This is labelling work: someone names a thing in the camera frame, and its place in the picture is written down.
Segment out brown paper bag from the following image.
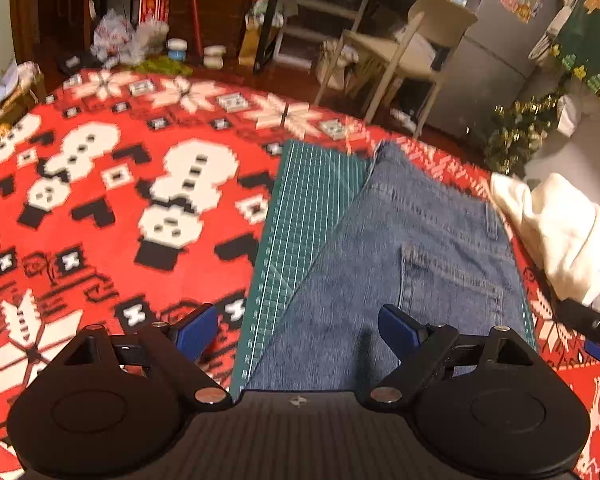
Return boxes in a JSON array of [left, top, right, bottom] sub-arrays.
[[239, 22, 267, 67]]

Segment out tinsel christmas decoration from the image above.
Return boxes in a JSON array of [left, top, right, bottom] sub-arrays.
[[482, 91, 566, 176]]

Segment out green christmas printed cloth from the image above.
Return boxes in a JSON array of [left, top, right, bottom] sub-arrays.
[[550, 0, 600, 111]]

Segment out red paper box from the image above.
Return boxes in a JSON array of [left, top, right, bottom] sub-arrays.
[[137, 0, 171, 26]]

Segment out brown wooden drawer chest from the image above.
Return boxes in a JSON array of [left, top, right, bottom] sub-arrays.
[[166, 0, 255, 63]]

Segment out grey refrigerator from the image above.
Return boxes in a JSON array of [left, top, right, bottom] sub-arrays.
[[420, 0, 566, 138]]

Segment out canvas tote bag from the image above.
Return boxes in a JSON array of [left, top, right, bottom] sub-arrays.
[[317, 40, 361, 86]]

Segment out green cutting mat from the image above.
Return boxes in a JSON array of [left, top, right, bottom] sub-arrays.
[[229, 140, 540, 403]]

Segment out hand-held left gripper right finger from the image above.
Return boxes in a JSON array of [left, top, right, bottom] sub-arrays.
[[364, 304, 536, 406]]

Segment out white crumpled wrapper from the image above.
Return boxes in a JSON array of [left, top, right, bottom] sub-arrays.
[[390, 107, 418, 131]]

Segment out cream white sweater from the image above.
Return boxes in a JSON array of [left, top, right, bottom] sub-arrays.
[[490, 172, 600, 306]]

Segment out clear plastic bag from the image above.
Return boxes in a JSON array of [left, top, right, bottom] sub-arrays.
[[134, 21, 170, 57]]

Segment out white storage cabinet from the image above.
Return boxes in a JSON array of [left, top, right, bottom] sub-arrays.
[[272, 0, 373, 68]]

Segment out white plastic bag red print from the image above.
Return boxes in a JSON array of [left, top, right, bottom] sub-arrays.
[[91, 9, 137, 66]]

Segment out beige chair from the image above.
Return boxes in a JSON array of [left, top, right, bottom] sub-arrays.
[[314, 0, 480, 140]]

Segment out small cardboard box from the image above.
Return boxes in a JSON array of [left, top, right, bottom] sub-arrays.
[[0, 72, 47, 136]]

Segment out blue denim jeans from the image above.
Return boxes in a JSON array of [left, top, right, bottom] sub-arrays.
[[245, 141, 533, 393]]

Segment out black flat case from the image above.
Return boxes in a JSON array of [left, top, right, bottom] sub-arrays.
[[56, 51, 101, 75]]

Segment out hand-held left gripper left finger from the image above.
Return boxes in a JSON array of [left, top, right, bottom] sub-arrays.
[[62, 302, 233, 406]]

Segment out red broom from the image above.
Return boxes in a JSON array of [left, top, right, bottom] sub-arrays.
[[189, 0, 206, 60]]

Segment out red patterned blanket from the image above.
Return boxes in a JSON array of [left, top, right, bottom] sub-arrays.
[[0, 69, 600, 480]]

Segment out white pet bowl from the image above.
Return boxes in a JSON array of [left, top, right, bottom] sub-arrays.
[[202, 45, 227, 69]]

